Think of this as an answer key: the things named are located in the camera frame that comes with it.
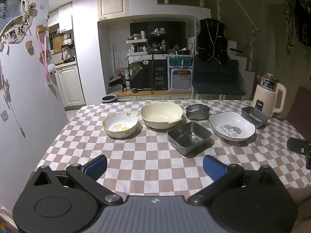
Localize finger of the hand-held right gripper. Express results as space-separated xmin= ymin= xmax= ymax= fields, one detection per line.
xmin=287 ymin=137 xmax=311 ymax=170

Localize large cream bowl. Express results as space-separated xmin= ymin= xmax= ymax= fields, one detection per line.
xmin=140 ymin=100 xmax=184 ymax=130

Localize rectangular steel container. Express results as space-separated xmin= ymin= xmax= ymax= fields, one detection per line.
xmin=241 ymin=106 xmax=269 ymax=129

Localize grey trash bin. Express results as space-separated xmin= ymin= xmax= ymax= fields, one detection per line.
xmin=101 ymin=95 xmax=119 ymax=104

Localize floral ceramic bowl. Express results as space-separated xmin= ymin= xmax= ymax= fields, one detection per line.
xmin=102 ymin=112 xmax=139 ymax=139

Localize wall photo collage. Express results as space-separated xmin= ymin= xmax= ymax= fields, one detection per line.
xmin=0 ymin=0 xmax=37 ymax=52

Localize white upper cabinet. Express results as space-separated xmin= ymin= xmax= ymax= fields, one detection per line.
xmin=97 ymin=0 xmax=130 ymax=20

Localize white blue-rimmed plate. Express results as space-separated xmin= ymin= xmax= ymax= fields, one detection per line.
xmin=208 ymin=111 xmax=257 ymax=142

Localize light blue windowed box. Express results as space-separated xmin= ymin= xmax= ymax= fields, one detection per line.
xmin=168 ymin=55 xmax=194 ymax=92

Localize wooden cutting board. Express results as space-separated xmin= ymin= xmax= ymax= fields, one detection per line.
xmin=52 ymin=33 xmax=65 ymax=54

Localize white shelf rack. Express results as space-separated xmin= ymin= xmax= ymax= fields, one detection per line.
xmin=126 ymin=39 xmax=149 ymax=55

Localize white kitchen base cabinet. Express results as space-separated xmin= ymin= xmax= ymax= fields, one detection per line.
xmin=55 ymin=63 xmax=86 ymax=108

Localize dark red cushion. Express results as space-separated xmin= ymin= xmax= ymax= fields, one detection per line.
xmin=282 ymin=86 xmax=311 ymax=140

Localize cream electric kettle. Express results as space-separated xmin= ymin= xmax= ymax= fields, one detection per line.
xmin=253 ymin=73 xmax=287 ymax=119

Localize patterned curtain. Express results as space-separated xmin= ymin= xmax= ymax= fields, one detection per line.
xmin=282 ymin=0 xmax=311 ymax=59

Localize black vest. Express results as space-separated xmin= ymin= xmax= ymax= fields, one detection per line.
xmin=196 ymin=18 xmax=229 ymax=66

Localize brown white checkered tablecloth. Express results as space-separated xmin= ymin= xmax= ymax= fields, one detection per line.
xmin=39 ymin=99 xmax=311 ymax=197

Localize white staircase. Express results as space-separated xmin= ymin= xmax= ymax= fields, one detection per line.
xmin=226 ymin=40 xmax=256 ymax=78

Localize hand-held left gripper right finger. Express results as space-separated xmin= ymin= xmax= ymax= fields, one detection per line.
xmin=187 ymin=155 xmax=283 ymax=206

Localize black lettered board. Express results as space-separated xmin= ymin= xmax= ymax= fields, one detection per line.
xmin=128 ymin=55 xmax=169 ymax=90

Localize round steel bowl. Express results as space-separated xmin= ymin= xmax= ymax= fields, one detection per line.
xmin=185 ymin=103 xmax=211 ymax=120

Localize white kitchen wall cabinets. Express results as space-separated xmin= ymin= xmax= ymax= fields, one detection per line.
xmin=48 ymin=2 xmax=73 ymax=32

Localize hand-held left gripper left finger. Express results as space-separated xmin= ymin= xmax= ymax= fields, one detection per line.
xmin=30 ymin=154 xmax=123 ymax=206

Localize square steel tray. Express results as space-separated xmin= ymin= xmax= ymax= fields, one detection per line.
xmin=167 ymin=121 xmax=212 ymax=156

